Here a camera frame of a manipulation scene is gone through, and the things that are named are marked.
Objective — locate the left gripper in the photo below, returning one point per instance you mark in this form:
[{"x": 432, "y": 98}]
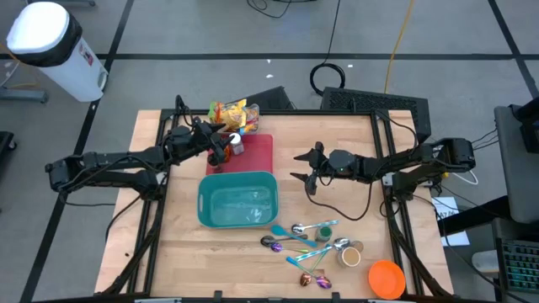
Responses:
[{"x": 206, "y": 141}]

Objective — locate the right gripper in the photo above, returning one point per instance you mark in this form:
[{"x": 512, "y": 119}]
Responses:
[{"x": 339, "y": 164}]

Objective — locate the white lid spice jar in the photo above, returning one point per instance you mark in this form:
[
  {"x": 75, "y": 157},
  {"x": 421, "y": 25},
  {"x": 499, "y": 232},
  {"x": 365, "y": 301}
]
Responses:
[{"x": 236, "y": 139}]

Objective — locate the teal plastic bin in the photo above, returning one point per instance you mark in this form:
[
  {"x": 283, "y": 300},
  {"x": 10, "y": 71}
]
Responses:
[{"x": 240, "y": 202}]

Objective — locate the green oregano spice jar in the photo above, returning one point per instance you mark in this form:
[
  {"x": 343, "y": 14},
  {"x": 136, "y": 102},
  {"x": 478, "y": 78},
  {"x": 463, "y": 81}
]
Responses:
[{"x": 324, "y": 233}]

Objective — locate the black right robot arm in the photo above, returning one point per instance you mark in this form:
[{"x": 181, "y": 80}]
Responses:
[{"x": 404, "y": 162}]

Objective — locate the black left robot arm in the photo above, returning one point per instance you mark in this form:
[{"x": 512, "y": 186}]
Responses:
[{"x": 118, "y": 160}]

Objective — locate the pink plastic bin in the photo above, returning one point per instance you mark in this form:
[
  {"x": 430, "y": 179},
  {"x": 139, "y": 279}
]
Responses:
[{"x": 257, "y": 155}]

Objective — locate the black angled box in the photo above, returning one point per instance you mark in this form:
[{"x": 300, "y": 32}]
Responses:
[{"x": 269, "y": 99}]

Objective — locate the teal plastic spoon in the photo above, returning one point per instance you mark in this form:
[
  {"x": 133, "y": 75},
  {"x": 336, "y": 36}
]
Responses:
[{"x": 279, "y": 232}]

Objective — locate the dark metal spoon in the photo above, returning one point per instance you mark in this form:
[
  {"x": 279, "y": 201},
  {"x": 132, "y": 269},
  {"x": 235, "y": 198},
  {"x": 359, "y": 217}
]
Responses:
[{"x": 267, "y": 240}]

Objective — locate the purple iridescent spoon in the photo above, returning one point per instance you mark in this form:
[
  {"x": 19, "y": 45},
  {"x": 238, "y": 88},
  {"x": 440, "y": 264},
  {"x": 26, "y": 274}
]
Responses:
[{"x": 276, "y": 247}]

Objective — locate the small brown round lid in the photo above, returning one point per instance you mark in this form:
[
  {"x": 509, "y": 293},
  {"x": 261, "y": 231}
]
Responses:
[{"x": 358, "y": 246}]

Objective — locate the open jar tan contents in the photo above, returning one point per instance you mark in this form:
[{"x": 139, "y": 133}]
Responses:
[{"x": 349, "y": 256}]

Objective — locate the orange plastic bowl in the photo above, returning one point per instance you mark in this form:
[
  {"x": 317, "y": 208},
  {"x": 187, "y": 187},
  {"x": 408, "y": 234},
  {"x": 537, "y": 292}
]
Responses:
[{"x": 386, "y": 279}]

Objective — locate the white paper sheet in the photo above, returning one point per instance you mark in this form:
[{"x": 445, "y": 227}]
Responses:
[{"x": 457, "y": 237}]

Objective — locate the white trash bin black liner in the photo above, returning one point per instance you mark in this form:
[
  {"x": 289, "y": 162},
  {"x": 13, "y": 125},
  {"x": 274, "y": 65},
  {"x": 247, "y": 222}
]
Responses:
[{"x": 54, "y": 42}]

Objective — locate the grey metal floor base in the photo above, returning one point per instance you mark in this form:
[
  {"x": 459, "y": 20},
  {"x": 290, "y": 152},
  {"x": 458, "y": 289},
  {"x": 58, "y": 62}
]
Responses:
[{"x": 25, "y": 94}]

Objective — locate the white computer mouse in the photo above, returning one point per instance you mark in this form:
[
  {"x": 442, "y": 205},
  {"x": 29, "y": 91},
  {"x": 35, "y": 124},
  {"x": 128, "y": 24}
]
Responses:
[{"x": 486, "y": 262}]

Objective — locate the black chair base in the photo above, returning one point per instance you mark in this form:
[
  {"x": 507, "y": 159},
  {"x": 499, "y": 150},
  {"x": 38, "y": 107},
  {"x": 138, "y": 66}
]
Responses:
[{"x": 6, "y": 141}]

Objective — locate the black desk equipment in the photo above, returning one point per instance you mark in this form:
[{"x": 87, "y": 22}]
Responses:
[{"x": 528, "y": 134}]

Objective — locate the backlit computer keyboard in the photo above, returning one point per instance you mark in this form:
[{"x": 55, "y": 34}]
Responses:
[{"x": 522, "y": 265}]

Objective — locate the black metal table frame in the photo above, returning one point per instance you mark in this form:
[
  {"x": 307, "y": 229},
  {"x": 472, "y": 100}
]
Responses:
[{"x": 316, "y": 113}]

